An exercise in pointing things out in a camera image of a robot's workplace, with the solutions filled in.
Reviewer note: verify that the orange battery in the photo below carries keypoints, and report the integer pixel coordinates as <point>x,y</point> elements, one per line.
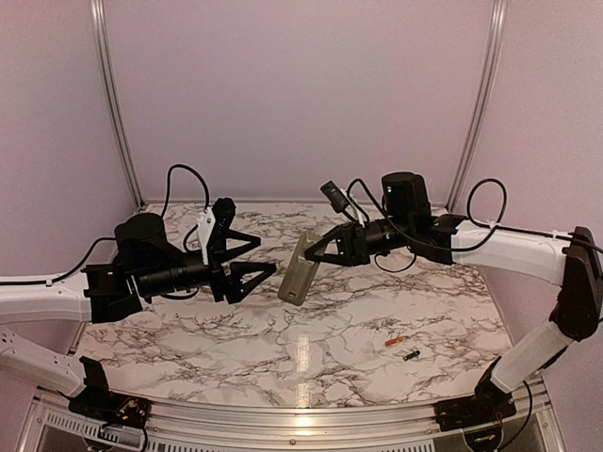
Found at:
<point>392,342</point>

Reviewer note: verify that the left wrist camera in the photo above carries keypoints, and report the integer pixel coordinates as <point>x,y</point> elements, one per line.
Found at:
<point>213,225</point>

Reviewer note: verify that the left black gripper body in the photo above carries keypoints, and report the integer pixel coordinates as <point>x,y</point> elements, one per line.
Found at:
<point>163,282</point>

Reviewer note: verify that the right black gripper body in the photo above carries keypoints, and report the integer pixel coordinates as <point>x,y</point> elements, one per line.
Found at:
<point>362,249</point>

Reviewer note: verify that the black green battery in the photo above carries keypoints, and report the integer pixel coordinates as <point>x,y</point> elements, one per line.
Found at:
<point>411,355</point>

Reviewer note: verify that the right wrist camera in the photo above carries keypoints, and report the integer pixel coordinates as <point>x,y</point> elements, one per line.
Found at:
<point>344,204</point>

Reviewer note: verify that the right aluminium frame post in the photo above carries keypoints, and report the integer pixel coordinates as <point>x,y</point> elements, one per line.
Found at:
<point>485,88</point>

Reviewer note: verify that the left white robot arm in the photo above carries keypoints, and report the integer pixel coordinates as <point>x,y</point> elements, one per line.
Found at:
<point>52,298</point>

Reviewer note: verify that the front aluminium rail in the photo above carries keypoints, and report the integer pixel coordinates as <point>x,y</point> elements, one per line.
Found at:
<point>186,426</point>

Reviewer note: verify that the aluminium frame post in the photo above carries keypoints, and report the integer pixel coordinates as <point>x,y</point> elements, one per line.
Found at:
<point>485,88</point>
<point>98,17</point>

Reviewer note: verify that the left aluminium frame post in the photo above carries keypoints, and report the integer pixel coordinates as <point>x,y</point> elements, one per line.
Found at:
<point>98,17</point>

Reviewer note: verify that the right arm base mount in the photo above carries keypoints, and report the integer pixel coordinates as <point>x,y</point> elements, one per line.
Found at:
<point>470,411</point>

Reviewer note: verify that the grey remote control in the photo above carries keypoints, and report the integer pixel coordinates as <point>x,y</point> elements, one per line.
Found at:
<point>300,272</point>

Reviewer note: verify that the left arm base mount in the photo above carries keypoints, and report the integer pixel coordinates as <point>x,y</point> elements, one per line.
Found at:
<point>113,409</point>

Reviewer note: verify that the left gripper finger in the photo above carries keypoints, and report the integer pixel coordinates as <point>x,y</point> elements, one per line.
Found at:
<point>236,281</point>
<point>231,244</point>

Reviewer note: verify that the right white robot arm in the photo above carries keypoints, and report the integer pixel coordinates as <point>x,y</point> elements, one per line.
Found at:
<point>568,260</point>

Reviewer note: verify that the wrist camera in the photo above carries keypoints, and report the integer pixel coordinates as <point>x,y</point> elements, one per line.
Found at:
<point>344,204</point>
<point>213,225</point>

